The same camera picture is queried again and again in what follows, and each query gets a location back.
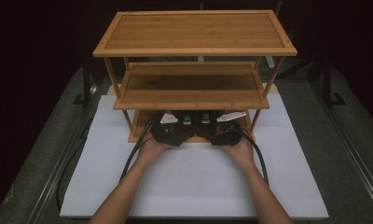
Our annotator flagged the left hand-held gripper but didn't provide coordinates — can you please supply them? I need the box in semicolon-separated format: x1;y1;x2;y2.
150;111;185;147

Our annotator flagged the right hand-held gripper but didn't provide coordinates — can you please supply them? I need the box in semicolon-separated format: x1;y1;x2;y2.
209;110;248;147

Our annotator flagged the three-tier wooden shoe rack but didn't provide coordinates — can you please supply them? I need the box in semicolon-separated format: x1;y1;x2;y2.
92;9;298;144

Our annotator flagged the person's right hand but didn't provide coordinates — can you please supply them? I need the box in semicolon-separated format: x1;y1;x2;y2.
220;134;257;173

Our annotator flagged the white board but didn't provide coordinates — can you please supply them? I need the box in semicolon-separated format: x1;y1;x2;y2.
59;92;329;219

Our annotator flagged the tan wooden board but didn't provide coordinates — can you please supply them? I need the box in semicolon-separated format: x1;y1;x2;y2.
107;82;280;96

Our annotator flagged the black metal stand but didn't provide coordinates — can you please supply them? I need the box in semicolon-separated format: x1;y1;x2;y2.
322;57;347;108
72;57;99;109

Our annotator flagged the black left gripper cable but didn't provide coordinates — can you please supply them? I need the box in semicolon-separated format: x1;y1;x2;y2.
56;120;154;213

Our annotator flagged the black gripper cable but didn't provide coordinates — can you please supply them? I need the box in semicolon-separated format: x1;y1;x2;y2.
233;124;270;187
56;120;154;213

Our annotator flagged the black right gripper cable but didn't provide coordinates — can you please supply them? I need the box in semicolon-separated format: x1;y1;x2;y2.
233;124;270;187

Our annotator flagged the metal table rail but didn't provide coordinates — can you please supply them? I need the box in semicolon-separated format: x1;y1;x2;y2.
310;82;373;216
27;83;100;224

